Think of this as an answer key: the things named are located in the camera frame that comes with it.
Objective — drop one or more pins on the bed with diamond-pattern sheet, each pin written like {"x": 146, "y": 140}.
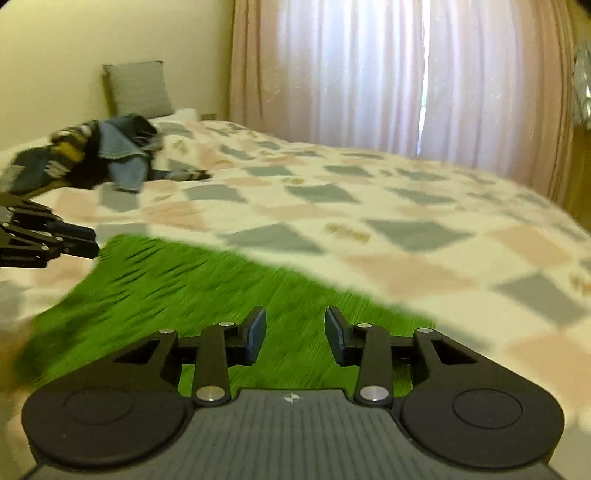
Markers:
{"x": 369, "y": 207}

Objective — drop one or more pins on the green knit sweater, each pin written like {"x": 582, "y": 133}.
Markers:
{"x": 138, "y": 286}

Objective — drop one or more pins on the blue denim jeans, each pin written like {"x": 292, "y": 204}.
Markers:
{"x": 122, "y": 157}

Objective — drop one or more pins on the white sheer curtain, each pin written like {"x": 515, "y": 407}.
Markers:
{"x": 369, "y": 69}

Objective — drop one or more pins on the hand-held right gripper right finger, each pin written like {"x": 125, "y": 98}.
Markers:
{"x": 334, "y": 337}

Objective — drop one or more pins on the navy striped garment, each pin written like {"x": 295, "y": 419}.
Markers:
{"x": 41, "y": 166}

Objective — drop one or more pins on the grey pillow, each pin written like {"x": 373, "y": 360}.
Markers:
{"x": 138, "y": 90}

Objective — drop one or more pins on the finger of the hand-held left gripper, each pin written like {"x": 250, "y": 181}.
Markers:
{"x": 78, "y": 231}
{"x": 81, "y": 249}

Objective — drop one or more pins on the pink curtain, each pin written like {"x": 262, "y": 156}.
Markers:
{"x": 249, "y": 69}
{"x": 556, "y": 115}

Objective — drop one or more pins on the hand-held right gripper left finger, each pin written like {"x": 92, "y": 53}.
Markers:
{"x": 255, "y": 337}

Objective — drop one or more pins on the pale blue puffer jacket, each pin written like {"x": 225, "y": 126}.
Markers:
{"x": 584, "y": 87}

